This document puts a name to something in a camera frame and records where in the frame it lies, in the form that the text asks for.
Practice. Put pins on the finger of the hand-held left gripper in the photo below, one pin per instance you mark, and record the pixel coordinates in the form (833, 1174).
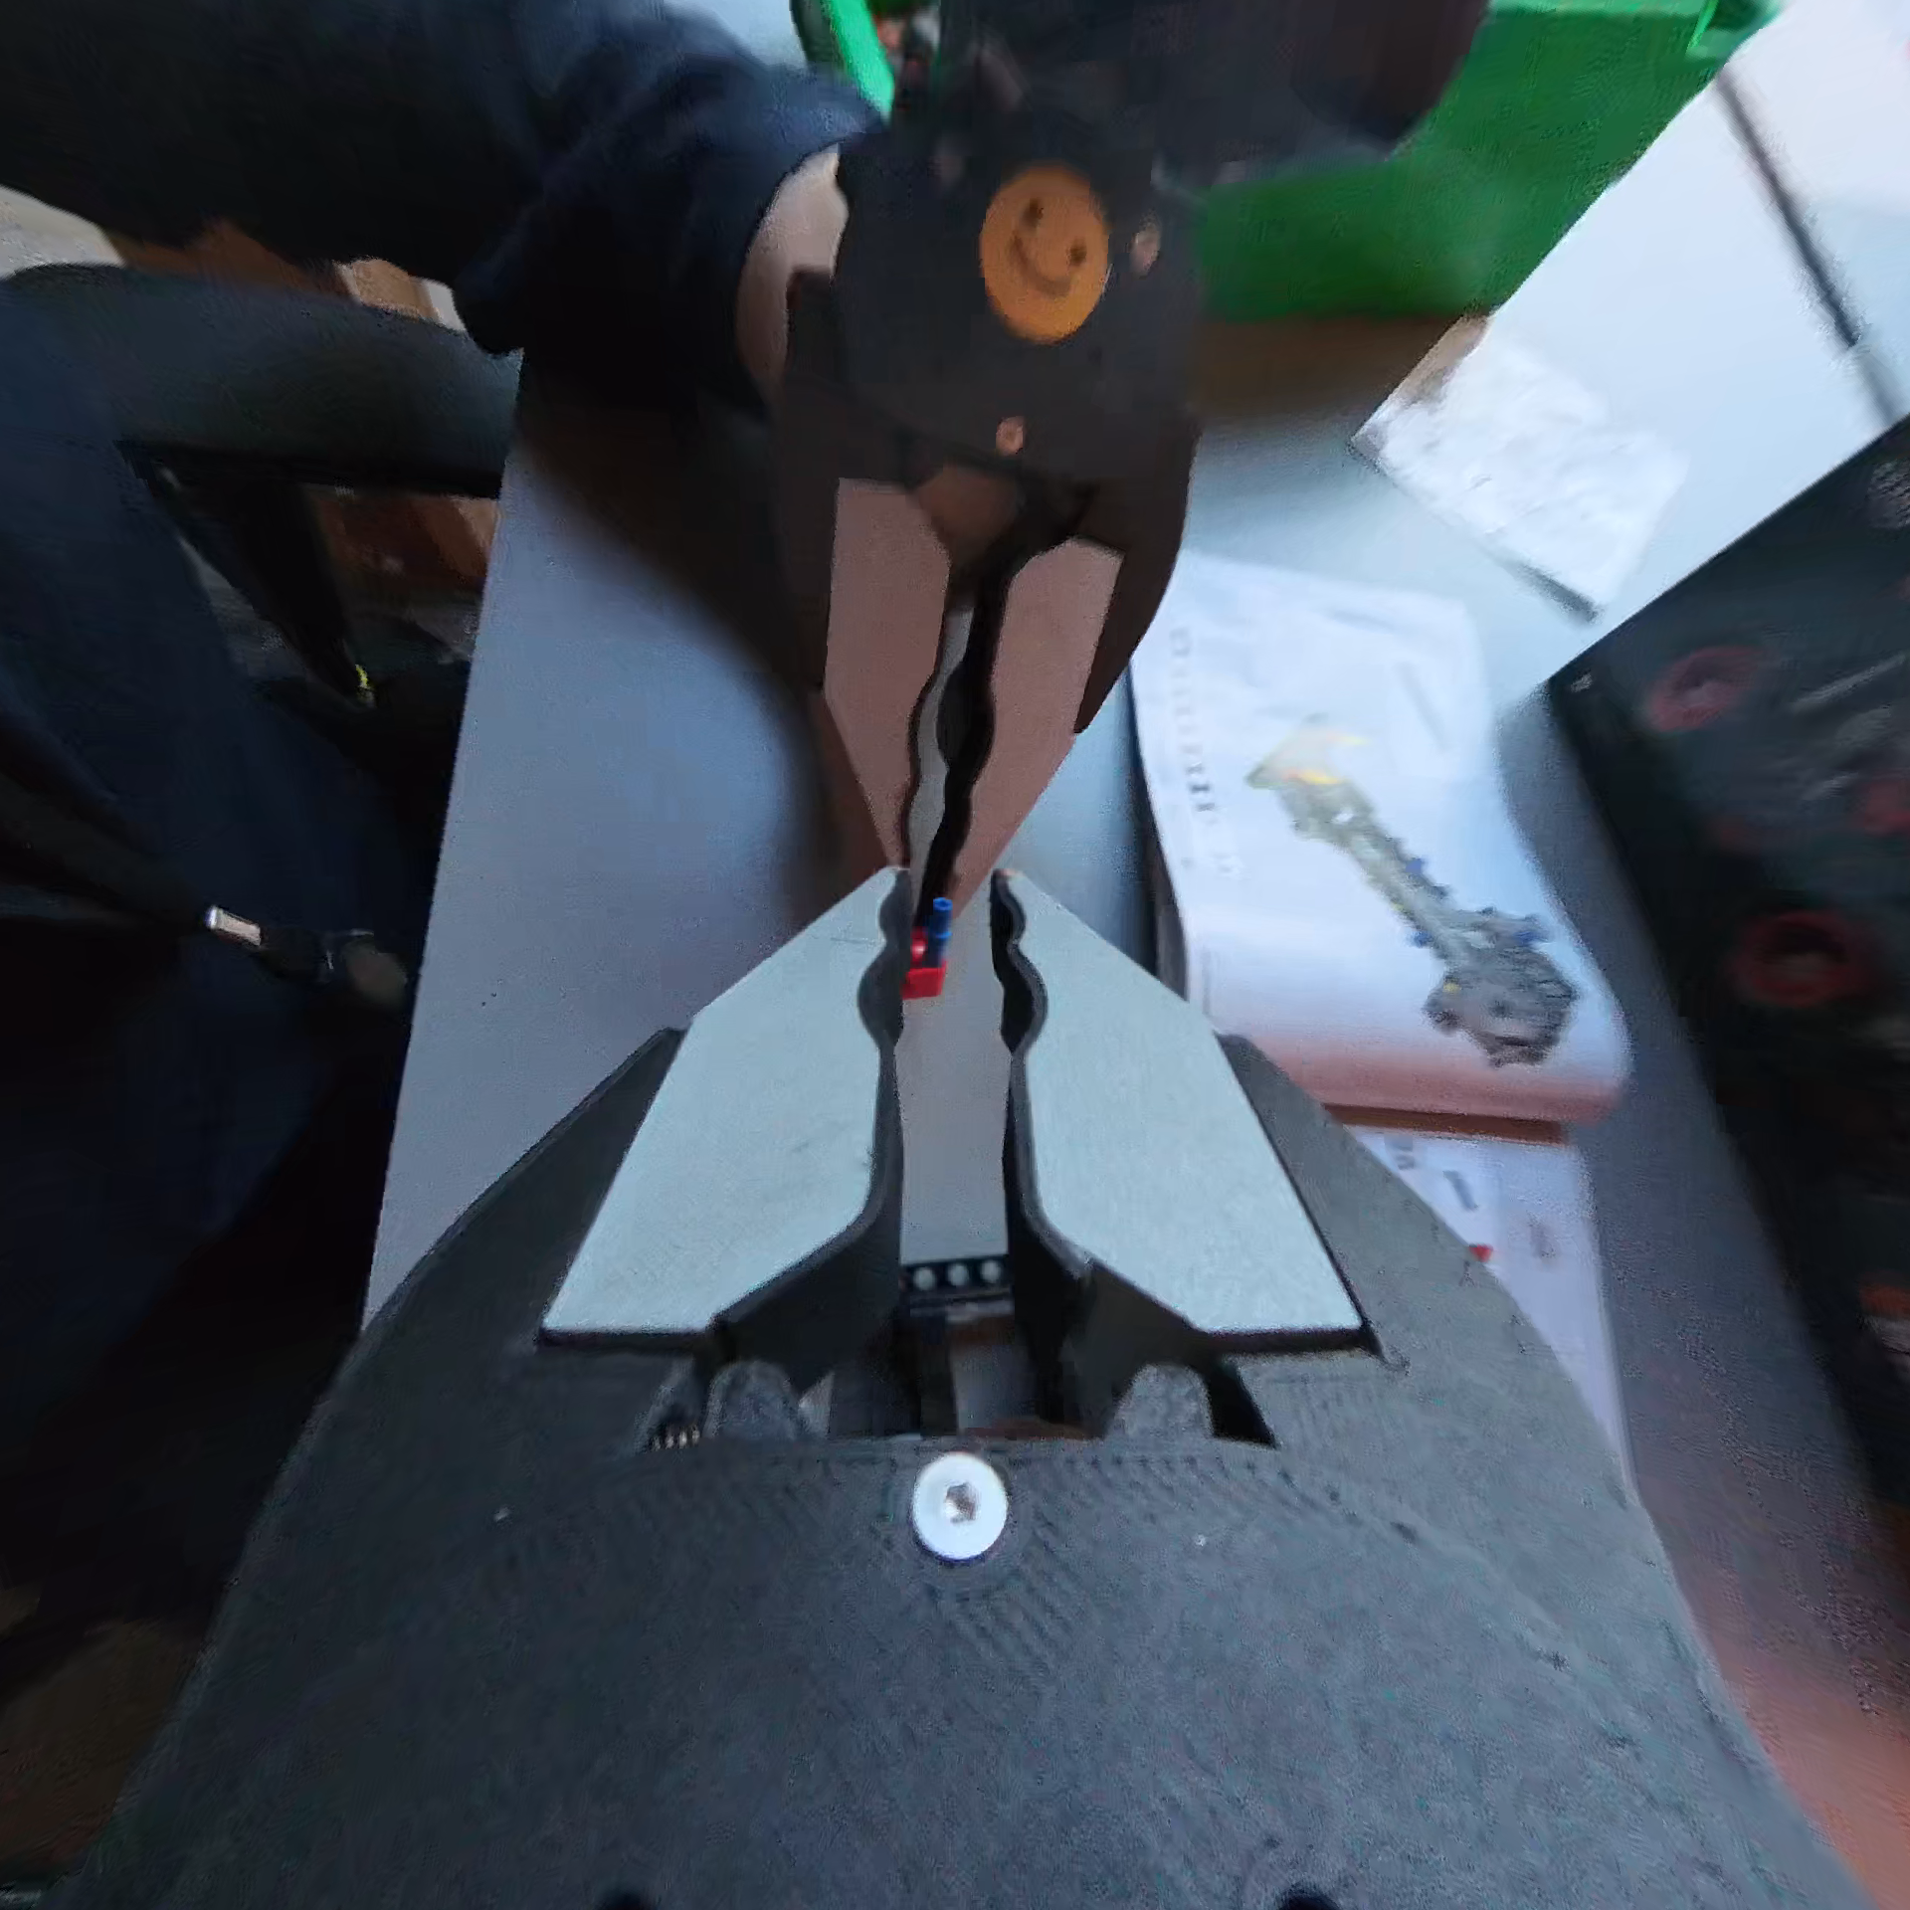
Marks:
(872, 627)
(1039, 685)

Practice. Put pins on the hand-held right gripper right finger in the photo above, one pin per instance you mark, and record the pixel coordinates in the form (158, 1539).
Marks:
(1180, 1179)

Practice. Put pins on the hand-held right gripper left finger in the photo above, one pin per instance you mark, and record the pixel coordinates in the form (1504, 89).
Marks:
(744, 1179)

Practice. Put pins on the red angled lego beam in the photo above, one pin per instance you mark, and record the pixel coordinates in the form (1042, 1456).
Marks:
(927, 973)

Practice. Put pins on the person's left forearm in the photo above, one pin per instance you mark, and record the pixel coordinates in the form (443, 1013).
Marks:
(520, 151)

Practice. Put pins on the black lego chassis model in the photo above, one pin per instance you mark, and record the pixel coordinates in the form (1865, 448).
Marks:
(956, 1281)

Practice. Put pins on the lego instruction booklet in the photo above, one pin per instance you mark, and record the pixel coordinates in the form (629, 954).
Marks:
(1342, 834)

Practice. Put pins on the black lego box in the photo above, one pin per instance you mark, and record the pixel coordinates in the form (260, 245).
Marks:
(1775, 928)

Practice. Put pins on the person's left hand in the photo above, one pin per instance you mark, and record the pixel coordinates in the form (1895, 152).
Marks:
(782, 266)

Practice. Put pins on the loose paper sheet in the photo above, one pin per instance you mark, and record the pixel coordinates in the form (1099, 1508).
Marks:
(1523, 462)

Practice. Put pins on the green plastic bin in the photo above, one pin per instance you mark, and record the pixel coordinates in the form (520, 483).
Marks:
(1464, 163)

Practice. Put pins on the black office chair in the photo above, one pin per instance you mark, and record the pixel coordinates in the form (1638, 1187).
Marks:
(301, 374)

